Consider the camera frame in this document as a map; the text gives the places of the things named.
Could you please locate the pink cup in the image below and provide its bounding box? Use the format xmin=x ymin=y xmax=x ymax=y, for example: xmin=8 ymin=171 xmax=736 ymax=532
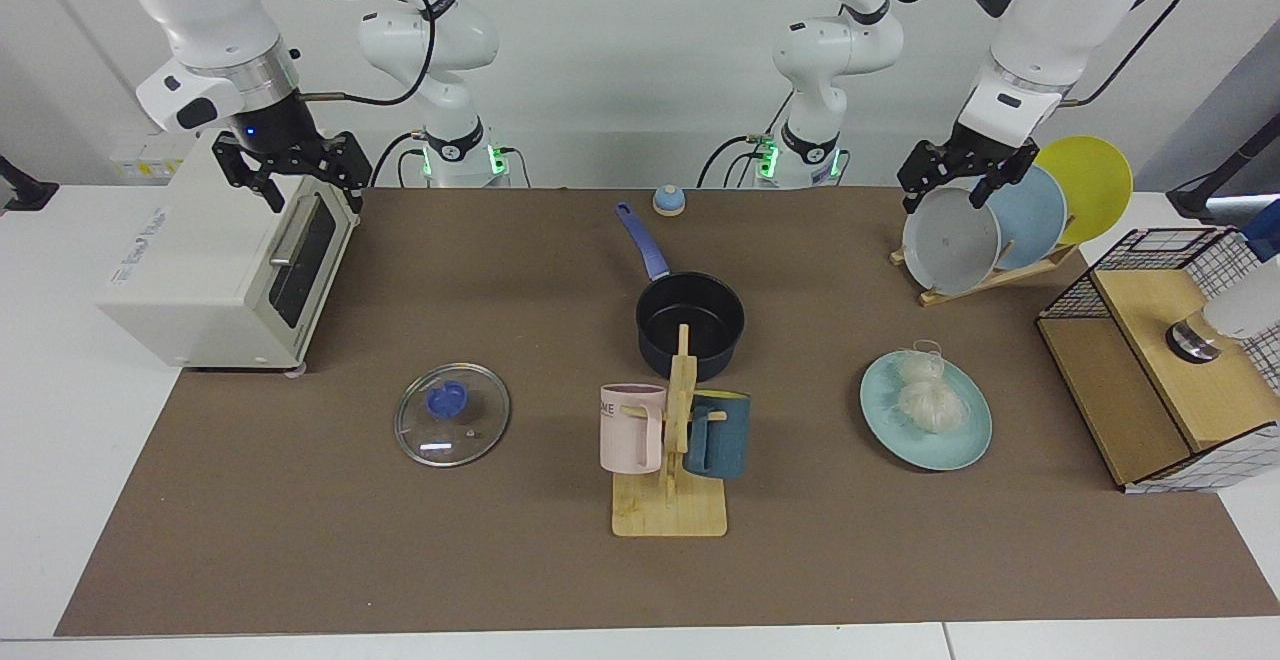
xmin=599 ymin=383 xmax=668 ymax=475

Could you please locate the brown table cloth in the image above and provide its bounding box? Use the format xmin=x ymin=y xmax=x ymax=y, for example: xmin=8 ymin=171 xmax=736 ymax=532
xmin=55 ymin=185 xmax=1280 ymax=638

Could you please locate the glass lid with blue knob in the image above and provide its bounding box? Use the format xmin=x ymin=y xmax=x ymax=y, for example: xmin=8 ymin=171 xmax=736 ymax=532
xmin=394 ymin=362 xmax=512 ymax=469

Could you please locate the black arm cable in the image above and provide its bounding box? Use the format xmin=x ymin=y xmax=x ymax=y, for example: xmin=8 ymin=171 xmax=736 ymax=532
xmin=1058 ymin=0 xmax=1187 ymax=109
xmin=298 ymin=0 xmax=441 ymax=109

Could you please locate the wire basket with wooden floor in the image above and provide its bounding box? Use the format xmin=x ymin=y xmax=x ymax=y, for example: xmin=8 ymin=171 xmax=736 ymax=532
xmin=1036 ymin=227 xmax=1280 ymax=494

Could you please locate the pale green plate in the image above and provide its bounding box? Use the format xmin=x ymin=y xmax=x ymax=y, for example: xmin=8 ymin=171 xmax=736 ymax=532
xmin=860 ymin=350 xmax=993 ymax=472

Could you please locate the white cylinder with silver ring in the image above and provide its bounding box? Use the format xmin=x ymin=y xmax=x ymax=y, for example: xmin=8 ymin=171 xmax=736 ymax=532
xmin=1165 ymin=225 xmax=1280 ymax=363

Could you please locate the yellow plate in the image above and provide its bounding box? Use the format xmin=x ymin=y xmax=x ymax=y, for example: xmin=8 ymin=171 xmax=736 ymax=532
xmin=1033 ymin=135 xmax=1134 ymax=246

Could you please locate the black pot with blue handle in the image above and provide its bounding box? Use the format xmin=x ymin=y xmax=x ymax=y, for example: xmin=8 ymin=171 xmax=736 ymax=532
xmin=614 ymin=202 xmax=746 ymax=383

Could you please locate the white vermicelli bundle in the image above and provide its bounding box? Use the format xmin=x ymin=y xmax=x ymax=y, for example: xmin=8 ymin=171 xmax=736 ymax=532
xmin=885 ymin=340 xmax=969 ymax=434

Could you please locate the black clamp stand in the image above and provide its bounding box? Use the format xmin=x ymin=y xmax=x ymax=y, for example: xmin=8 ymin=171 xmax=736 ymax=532
xmin=0 ymin=155 xmax=59 ymax=213
xmin=1166 ymin=115 xmax=1280 ymax=224

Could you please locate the light blue plate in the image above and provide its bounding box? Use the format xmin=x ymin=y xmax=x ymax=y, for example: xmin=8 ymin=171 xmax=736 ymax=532
xmin=985 ymin=165 xmax=1069 ymax=271

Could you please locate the wooden plate rack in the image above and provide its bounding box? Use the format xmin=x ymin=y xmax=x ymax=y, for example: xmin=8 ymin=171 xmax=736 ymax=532
xmin=890 ymin=243 xmax=1081 ymax=308

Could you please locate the pale toaster oven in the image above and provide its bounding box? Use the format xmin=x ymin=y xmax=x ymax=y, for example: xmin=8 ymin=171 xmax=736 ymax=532
xmin=97 ymin=130 xmax=361 ymax=378

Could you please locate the wooden cup stand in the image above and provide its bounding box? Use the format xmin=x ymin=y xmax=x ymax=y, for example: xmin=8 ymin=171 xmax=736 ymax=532
xmin=611 ymin=324 xmax=729 ymax=539

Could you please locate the dark teal cup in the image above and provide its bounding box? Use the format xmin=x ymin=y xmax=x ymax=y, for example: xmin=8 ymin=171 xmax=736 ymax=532
xmin=684 ymin=391 xmax=752 ymax=481

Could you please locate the white wall socket box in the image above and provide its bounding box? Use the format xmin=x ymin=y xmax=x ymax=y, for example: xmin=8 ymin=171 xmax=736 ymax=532
xmin=108 ymin=135 xmax=196 ymax=183

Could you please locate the grey plate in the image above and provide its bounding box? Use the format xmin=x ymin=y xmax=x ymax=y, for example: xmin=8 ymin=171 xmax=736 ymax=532
xmin=902 ymin=187 xmax=1002 ymax=296

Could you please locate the black power cable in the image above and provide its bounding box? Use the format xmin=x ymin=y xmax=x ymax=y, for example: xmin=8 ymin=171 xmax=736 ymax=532
xmin=697 ymin=90 xmax=796 ymax=188
xmin=370 ymin=130 xmax=431 ymax=188

